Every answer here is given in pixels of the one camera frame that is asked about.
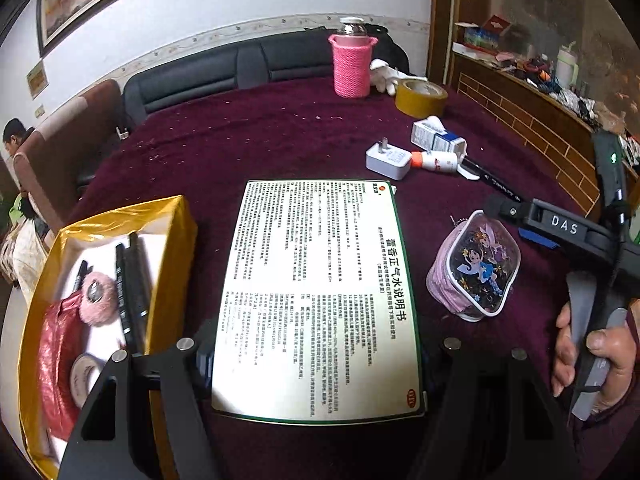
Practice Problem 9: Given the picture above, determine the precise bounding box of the small black pen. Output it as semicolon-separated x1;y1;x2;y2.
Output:
70;259;90;293

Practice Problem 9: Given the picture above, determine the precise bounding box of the dark grey sofa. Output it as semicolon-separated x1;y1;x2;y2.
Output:
122;27;411;133

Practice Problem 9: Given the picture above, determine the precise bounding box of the white and blue carton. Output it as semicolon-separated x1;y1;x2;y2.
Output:
411;115;468;156

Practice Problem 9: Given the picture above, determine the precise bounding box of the black marker orange cap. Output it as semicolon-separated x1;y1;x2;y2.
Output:
115;244;138;356

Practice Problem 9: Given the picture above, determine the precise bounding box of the black marker white cap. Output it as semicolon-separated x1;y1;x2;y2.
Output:
462;157;526;204

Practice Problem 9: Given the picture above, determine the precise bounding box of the person's right forearm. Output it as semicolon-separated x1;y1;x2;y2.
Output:
570;392;640;480

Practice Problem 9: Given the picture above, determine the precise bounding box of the white power adapter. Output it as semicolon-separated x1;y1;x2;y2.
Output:
365;136;413;182

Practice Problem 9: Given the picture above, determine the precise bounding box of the red foil packet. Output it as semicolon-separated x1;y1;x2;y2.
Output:
37;292;96;448

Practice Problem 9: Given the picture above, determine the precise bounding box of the yellow gift box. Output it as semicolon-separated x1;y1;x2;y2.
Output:
17;195;198;480

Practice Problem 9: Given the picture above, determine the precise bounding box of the white glove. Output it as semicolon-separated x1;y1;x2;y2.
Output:
369;59;428;95

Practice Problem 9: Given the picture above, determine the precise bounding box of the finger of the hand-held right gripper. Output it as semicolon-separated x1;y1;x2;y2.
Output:
482;194;623;263
518;227;559;250

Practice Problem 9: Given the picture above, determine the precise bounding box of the maroon tablecloth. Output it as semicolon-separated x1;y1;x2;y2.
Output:
65;77;601;480

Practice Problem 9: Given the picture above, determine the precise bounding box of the person's right hand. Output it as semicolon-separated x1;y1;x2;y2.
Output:
550;299;640;411

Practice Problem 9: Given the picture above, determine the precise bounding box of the white and green cup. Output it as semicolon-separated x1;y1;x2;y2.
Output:
555;42;581;89

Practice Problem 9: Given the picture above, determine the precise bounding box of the blue printed box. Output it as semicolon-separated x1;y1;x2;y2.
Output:
462;27;501;53

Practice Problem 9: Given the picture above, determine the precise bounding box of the clear cartoon pouch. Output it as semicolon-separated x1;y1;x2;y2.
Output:
426;210;522;323

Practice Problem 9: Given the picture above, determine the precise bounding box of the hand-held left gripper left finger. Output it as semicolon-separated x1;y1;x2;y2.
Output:
57;317;221;480

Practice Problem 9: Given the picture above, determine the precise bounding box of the wooden brick-pattern counter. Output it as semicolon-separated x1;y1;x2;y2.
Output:
427;0;640;221

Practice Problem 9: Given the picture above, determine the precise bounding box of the white printed medicine box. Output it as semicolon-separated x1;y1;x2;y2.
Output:
211;179;427;419

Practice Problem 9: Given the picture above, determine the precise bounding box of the brown chair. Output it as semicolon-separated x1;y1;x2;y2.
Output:
12;79;123;233

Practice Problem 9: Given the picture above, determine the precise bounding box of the pink knitted bottle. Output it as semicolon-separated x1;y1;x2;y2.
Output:
328;16;377;99

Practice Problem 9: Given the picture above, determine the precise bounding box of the pink fluffy round case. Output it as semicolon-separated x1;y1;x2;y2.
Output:
77;271;118;327

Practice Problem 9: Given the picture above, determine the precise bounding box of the small gold wall plaque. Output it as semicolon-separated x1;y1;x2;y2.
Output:
26;60;48;100

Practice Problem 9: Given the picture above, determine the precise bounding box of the yellow tape roll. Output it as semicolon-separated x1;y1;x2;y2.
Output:
395;79;449;120

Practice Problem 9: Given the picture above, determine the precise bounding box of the red cardboard box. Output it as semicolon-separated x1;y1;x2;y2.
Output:
482;14;513;36

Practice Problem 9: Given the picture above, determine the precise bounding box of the small white bottle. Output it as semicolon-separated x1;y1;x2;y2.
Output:
411;151;460;175

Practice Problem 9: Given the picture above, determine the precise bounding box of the black bag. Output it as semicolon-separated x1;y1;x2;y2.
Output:
357;22;396;41

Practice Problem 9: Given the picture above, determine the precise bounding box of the clutter of cables and tools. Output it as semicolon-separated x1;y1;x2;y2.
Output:
495;50;640;171

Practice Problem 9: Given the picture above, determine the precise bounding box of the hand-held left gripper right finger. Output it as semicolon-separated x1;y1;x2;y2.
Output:
407;337;576;480

